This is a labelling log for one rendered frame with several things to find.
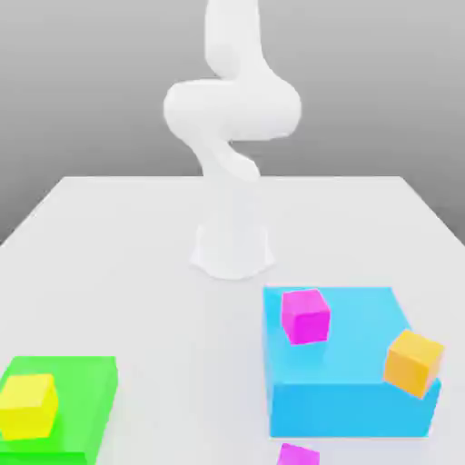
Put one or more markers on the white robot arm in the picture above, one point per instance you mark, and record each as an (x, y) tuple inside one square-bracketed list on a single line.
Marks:
[(232, 105)]

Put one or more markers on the small magenta cube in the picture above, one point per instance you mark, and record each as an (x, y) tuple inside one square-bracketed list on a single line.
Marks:
[(296, 456), (305, 319)]

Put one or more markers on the small orange cube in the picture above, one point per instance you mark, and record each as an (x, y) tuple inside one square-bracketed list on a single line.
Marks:
[(410, 367)]

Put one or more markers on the small yellow cube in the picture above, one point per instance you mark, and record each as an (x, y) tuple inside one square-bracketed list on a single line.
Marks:
[(27, 407)]

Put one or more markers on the large blue box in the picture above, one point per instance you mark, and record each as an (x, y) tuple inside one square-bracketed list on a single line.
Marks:
[(348, 407)]

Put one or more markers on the large green box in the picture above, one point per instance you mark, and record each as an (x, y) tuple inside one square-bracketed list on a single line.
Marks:
[(91, 392)]

